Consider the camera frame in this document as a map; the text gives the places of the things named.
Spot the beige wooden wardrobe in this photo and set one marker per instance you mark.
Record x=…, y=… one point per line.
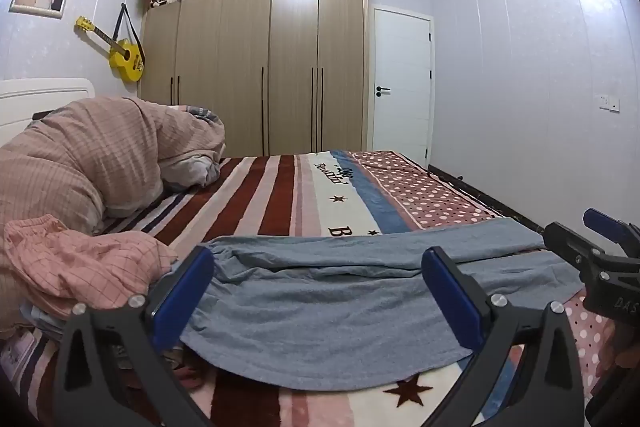
x=250, y=57

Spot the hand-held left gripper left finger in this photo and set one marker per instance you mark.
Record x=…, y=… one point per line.
x=185, y=292

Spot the yellow guitar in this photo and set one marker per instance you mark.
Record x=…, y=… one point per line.
x=125, y=57

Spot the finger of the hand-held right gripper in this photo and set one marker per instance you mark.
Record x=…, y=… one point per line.
x=575, y=247
x=607, y=224

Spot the white door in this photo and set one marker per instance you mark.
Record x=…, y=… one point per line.
x=402, y=72

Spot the striped and dotted blanket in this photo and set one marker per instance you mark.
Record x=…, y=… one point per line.
x=280, y=187

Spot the pink checked garment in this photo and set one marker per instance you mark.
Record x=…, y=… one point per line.
x=90, y=262

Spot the blue-grey pants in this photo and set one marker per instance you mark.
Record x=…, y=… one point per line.
x=325, y=307

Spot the pink checked quilt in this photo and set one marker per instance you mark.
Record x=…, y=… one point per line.
x=75, y=157

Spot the white wall switch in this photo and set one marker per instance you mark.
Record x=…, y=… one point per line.
x=606, y=103

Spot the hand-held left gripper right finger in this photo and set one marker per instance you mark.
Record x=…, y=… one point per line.
x=450, y=302

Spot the white headboard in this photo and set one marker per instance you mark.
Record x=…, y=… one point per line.
x=40, y=99

